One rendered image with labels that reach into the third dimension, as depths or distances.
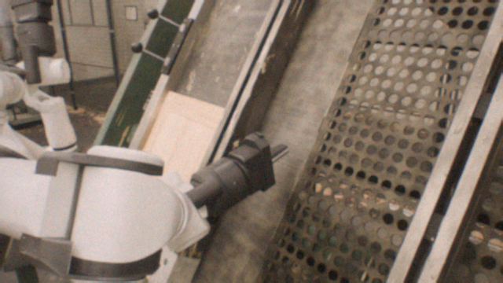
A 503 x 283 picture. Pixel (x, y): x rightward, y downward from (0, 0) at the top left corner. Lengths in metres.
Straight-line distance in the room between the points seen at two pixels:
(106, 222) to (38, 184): 0.07
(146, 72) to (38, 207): 1.10
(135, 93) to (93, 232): 1.10
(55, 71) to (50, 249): 0.75
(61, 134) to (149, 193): 0.79
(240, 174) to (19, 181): 0.36
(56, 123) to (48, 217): 0.76
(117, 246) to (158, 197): 0.06
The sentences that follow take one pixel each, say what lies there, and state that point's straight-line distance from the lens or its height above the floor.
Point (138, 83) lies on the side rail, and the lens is 1.45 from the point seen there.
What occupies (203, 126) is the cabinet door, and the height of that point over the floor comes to 1.25.
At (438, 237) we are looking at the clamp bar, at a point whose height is 1.26.
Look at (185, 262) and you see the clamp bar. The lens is 0.90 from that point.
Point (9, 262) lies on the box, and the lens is 1.46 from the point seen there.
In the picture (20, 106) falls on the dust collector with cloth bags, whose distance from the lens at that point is 6.33.
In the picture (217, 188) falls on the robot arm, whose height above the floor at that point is 1.27.
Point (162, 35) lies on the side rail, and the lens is 1.47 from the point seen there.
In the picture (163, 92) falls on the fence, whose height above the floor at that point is 1.30.
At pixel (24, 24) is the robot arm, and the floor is 1.52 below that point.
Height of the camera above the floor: 1.54
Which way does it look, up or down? 20 degrees down
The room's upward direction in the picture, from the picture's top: straight up
